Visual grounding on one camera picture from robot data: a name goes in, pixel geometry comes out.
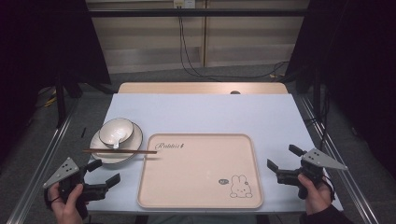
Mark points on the pink tray with rabbit print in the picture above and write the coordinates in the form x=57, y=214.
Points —
x=199, y=174

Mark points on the small black stick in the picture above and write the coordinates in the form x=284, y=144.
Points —
x=83, y=132

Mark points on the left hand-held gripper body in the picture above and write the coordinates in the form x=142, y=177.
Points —
x=63, y=171

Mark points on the white plate with dark rim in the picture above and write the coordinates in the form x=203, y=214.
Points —
x=135, y=138

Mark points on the person's left hand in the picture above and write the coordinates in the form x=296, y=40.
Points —
x=67, y=211

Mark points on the black horizontal frame bar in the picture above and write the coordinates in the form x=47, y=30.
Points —
x=193, y=12

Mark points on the black curtain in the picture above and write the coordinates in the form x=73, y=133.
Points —
x=43, y=40
x=351, y=62

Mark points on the pale blue table mat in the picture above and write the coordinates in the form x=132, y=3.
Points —
x=202, y=115

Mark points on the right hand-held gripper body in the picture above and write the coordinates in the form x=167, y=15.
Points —
x=320, y=159

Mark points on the white wall socket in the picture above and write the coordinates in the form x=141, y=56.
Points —
x=184, y=3

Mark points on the white bowl with dark rim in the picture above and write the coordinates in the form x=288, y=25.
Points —
x=110, y=129

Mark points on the metal floor rail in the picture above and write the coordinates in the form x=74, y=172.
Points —
x=40, y=168
x=358, y=193

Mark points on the white ceramic spoon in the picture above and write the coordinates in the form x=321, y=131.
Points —
x=120, y=135

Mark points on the light wooden table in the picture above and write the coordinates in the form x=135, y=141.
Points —
x=186, y=87

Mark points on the brown wooden chopstick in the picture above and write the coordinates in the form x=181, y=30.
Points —
x=124, y=151

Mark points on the person's right hand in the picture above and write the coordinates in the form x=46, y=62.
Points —
x=317, y=199

